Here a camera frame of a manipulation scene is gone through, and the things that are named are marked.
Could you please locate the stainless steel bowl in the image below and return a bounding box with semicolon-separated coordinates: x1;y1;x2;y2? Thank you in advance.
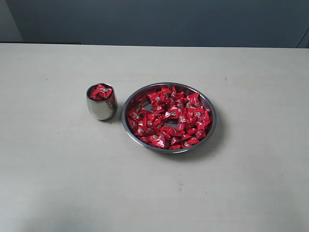
121;82;217;154

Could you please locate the stainless steel cup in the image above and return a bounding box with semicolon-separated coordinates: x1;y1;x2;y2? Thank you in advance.
86;83;118;121

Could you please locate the pile of red wrapped candies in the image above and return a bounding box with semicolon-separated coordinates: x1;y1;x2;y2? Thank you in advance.
127;85;212;150

